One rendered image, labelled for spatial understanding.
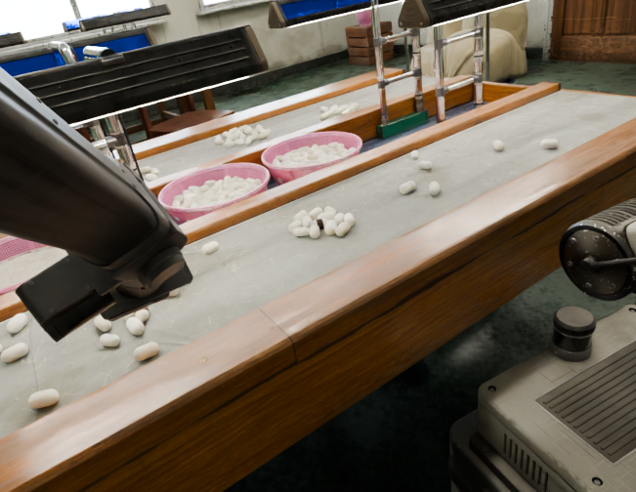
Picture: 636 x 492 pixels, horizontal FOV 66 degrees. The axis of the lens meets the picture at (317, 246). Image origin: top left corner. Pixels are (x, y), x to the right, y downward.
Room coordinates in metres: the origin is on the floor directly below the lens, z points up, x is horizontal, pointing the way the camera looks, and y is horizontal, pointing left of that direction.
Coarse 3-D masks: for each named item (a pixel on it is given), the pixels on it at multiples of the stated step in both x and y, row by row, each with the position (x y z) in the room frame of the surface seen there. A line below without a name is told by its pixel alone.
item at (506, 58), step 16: (464, 32) 3.85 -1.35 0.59; (496, 32) 3.71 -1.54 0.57; (448, 48) 3.76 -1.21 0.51; (464, 48) 3.64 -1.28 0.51; (496, 48) 3.53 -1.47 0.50; (512, 48) 3.60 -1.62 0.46; (448, 64) 3.67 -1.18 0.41; (464, 64) 3.58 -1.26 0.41; (496, 64) 3.51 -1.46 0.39; (512, 64) 3.60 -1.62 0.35; (496, 80) 3.52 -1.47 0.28
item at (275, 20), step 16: (288, 0) 1.56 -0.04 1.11; (304, 0) 1.58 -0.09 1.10; (320, 0) 1.60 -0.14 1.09; (336, 0) 1.62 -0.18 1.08; (352, 0) 1.64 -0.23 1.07; (368, 0) 1.67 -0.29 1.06; (384, 0) 1.69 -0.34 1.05; (400, 0) 1.72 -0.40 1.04; (272, 16) 1.54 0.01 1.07; (288, 16) 1.53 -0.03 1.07; (304, 16) 1.55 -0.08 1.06; (320, 16) 1.57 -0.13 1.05
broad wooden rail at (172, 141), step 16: (352, 80) 2.00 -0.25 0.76; (368, 80) 1.96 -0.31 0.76; (304, 96) 1.88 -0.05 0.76; (320, 96) 1.85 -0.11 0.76; (336, 96) 1.88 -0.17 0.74; (240, 112) 1.79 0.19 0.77; (256, 112) 1.75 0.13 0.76; (272, 112) 1.74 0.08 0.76; (192, 128) 1.69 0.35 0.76; (208, 128) 1.65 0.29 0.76; (224, 128) 1.65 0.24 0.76; (144, 144) 1.59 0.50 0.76; (160, 144) 1.55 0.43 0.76; (176, 144) 1.57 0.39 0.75
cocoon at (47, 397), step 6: (42, 390) 0.49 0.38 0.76; (48, 390) 0.49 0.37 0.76; (54, 390) 0.49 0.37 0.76; (30, 396) 0.48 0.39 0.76; (36, 396) 0.48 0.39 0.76; (42, 396) 0.48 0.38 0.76; (48, 396) 0.48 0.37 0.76; (54, 396) 0.48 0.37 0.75; (30, 402) 0.48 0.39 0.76; (36, 402) 0.48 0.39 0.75; (42, 402) 0.48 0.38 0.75; (48, 402) 0.48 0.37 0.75; (54, 402) 0.48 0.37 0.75; (36, 408) 0.48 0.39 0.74
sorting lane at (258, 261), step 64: (512, 128) 1.21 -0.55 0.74; (576, 128) 1.13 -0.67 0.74; (320, 192) 1.01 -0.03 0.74; (384, 192) 0.95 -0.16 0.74; (448, 192) 0.90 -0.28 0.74; (192, 256) 0.82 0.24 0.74; (256, 256) 0.78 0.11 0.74; (320, 256) 0.74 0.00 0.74; (192, 320) 0.61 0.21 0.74; (0, 384) 0.54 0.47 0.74; (64, 384) 0.52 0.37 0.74
